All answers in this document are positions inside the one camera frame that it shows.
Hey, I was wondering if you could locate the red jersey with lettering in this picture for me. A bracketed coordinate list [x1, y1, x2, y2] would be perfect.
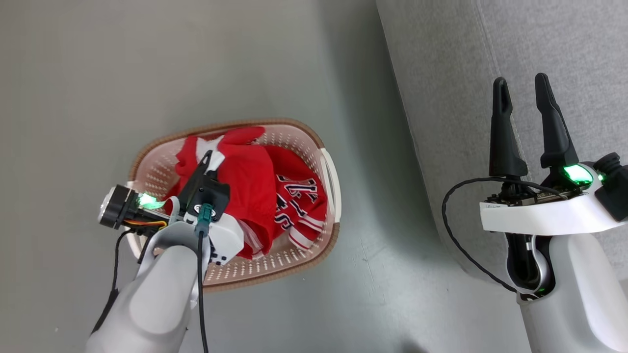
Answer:
[216, 144, 328, 260]

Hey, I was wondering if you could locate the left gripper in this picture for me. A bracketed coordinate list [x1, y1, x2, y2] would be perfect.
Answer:
[98, 150, 245, 266]

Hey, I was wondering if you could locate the black sleeved left arm cable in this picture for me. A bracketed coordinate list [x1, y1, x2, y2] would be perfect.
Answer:
[91, 229, 134, 335]

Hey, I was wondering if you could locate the black cable with teal plug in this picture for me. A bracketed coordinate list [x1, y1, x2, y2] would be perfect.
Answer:
[194, 203, 217, 353]

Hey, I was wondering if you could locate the cream perforated laundry basket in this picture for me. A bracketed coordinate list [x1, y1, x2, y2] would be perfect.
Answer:
[128, 118, 341, 294]

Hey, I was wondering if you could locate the red garment with white collar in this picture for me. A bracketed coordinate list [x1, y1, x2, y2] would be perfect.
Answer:
[174, 126, 268, 206]

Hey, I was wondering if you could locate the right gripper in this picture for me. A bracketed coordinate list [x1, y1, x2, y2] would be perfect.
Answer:
[480, 73, 628, 237]

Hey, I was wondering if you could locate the grey fabric ottoman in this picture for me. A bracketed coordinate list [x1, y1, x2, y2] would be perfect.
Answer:
[375, 0, 628, 287]

